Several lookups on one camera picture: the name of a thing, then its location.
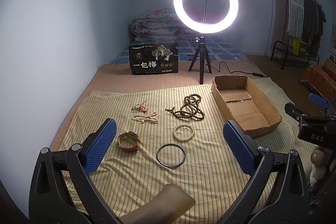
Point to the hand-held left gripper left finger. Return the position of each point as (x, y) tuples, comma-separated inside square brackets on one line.
[(103, 144)]

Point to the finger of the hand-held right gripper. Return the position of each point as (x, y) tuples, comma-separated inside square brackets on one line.
[(319, 100), (295, 111)]

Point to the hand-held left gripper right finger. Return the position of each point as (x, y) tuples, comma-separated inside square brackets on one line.
[(237, 146)]

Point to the cardboard box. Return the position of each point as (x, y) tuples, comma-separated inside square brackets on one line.
[(244, 106)]

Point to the dark metal bangle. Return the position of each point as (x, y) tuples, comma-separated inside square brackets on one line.
[(158, 158)]

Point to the person's right hand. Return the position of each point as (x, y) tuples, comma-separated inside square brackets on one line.
[(318, 161)]

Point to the striped yellow cloth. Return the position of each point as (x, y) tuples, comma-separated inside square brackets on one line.
[(136, 179)]

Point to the yellow box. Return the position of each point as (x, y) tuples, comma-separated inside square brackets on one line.
[(299, 47)]

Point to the black clothes rack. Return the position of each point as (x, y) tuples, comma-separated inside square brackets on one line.
[(279, 50)]

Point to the tan bed sheet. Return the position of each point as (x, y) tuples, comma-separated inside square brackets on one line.
[(115, 79)]

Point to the dark hanging clothes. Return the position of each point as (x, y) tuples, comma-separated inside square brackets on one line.
[(312, 19)]

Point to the blue patterned sheet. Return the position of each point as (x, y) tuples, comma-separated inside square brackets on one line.
[(223, 52)]

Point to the striped hanging towel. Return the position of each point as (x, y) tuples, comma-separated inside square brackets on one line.
[(294, 8)]

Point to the black printed bag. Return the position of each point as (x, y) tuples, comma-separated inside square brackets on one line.
[(153, 58)]

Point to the folded floral quilt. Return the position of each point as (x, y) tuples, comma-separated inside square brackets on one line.
[(155, 24)]

